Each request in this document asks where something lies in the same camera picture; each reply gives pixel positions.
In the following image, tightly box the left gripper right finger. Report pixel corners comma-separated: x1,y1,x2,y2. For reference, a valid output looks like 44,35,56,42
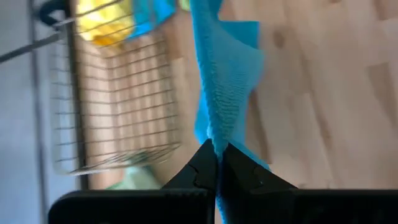
223,142,398,224

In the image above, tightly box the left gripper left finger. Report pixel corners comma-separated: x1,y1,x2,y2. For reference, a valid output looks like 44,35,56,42
48,139,219,224

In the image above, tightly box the blue microfiber towel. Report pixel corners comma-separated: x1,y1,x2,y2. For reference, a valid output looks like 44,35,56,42
126,0,178,41
189,0,272,224

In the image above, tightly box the yellow microfiber towel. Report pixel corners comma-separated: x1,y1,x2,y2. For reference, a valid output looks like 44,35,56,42
76,0,135,48

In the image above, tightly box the black table clamp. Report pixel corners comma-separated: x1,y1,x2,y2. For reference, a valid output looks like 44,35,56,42
39,0,68,27

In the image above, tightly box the wire mesh basket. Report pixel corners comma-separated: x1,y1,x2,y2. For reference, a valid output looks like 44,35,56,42
49,0,183,177

